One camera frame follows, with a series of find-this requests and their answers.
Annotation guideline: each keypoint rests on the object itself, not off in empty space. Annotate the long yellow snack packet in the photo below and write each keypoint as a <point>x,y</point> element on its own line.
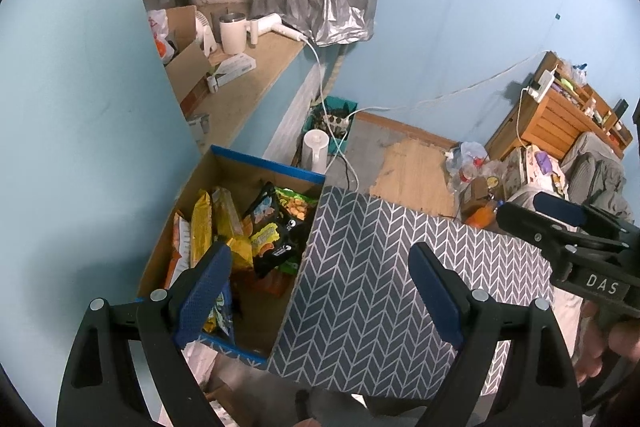
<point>226,213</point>

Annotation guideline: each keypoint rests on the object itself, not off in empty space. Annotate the person's right hand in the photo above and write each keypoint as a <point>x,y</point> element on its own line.
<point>590,347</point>

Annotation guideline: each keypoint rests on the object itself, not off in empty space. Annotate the clear red-capped bottle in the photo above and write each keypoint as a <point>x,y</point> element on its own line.
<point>467,177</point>

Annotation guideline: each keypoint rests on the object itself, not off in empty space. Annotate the grey duvet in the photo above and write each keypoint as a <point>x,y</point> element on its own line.
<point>612,202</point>

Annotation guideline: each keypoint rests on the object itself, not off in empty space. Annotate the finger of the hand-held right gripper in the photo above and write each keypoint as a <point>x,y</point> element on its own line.
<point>525,222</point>
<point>560,205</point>

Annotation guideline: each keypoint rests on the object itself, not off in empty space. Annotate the brown cardboard box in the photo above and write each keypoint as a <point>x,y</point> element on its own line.
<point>187,57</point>

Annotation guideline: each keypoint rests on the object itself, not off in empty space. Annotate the white patterned storage bag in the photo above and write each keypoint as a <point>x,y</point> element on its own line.
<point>520,167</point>

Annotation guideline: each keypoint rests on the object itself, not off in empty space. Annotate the black bottle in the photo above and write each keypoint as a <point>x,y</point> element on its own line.
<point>621,111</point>

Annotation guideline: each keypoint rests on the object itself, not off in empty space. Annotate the teal snack packet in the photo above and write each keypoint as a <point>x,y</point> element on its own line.
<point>220,312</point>

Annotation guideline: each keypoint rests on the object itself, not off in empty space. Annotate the black noodle snack packet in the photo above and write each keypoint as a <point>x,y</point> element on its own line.
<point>272,249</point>
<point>263,207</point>

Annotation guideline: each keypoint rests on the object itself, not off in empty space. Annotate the grey pillow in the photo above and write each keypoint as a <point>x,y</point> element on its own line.
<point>585,172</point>

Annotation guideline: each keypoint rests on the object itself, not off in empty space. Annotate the blue-rimmed cardboard box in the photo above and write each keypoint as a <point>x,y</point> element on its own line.
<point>235,167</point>

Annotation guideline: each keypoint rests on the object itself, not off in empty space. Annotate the orange cartoon crisps packet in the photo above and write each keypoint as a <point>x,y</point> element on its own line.
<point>274,284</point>

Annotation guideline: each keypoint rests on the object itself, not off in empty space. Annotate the green packet with orange puffs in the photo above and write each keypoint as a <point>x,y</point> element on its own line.
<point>296,206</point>

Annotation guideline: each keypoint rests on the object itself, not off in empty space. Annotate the brown cardboard floor sheet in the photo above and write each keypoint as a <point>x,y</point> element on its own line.
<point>415,177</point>

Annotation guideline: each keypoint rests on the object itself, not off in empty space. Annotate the white carton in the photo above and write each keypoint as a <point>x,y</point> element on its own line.
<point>235,68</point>

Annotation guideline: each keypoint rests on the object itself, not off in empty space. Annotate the orange drink bottle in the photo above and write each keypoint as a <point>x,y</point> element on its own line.
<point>480,218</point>

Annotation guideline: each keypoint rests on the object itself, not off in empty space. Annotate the green snack packet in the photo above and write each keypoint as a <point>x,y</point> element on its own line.
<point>291,265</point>

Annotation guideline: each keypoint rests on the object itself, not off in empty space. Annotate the white mug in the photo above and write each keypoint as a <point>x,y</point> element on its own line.
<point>234,37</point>

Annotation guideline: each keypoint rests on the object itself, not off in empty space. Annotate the clear plastic bag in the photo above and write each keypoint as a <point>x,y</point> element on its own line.
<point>575,74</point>
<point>470,152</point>

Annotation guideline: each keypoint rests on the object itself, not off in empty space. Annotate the wooden headboard shelf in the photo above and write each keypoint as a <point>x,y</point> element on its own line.
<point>550,122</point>

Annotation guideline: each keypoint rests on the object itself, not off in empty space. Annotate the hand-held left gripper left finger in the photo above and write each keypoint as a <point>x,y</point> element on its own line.
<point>200,297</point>

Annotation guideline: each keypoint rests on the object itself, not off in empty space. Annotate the small white fan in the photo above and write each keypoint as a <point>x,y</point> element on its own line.
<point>206,34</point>

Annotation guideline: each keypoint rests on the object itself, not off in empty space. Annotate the white cylindrical pitcher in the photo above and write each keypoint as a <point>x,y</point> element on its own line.
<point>314,152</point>

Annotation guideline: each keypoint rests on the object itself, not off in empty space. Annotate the purple cloth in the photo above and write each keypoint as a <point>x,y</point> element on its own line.
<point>545,164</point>

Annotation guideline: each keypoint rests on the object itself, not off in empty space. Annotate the brown jar yellow lid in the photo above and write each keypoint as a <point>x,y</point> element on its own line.
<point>491,184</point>

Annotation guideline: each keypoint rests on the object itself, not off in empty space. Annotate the white plastic bag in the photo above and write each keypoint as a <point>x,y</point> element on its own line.
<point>160,39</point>

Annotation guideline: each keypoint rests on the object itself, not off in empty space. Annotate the yellow biscuit packet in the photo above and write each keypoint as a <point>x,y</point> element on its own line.
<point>201,227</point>

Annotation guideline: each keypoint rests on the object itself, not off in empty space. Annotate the white power strip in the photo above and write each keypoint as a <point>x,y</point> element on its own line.
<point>542,84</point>
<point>334,122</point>

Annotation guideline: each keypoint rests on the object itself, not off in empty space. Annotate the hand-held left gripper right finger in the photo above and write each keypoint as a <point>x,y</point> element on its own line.
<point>435,297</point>

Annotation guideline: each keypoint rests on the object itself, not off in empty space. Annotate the white hair dryer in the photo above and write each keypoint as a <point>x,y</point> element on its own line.
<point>265,24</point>

